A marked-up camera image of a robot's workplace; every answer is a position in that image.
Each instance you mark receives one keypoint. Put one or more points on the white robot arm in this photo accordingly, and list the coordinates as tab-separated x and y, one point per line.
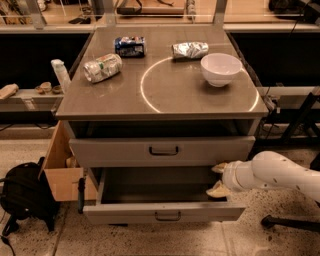
267	170

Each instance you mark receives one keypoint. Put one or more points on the grey drawer cabinet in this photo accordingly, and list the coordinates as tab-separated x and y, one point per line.
157	97

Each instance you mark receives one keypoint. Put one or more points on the white plastic bottle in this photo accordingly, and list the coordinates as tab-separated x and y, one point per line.
61	74

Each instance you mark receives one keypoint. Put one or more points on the small round cups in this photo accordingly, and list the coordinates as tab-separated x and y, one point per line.
47	88

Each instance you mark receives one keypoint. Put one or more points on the black backpack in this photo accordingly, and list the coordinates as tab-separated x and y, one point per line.
26	193

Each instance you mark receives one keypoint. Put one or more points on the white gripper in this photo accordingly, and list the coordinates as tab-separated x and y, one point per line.
229	177

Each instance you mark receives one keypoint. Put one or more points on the crushed silver can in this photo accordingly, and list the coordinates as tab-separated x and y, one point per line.
190	50

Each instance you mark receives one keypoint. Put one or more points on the tan object on shelf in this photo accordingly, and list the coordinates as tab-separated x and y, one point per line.
8	90

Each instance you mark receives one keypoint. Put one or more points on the grey drawer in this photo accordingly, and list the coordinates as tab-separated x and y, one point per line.
160	152
159	195

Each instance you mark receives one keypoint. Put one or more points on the grey top drawer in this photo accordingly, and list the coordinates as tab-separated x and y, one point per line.
160	152

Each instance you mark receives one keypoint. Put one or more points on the black office chair base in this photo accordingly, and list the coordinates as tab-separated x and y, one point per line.
270	221

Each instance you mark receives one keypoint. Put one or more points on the cardboard box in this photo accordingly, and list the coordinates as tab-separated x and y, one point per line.
63	171

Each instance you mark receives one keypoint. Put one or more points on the blue soda can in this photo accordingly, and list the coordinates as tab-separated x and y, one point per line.
130	46

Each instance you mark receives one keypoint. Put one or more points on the white bowl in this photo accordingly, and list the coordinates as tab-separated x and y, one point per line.
220	69

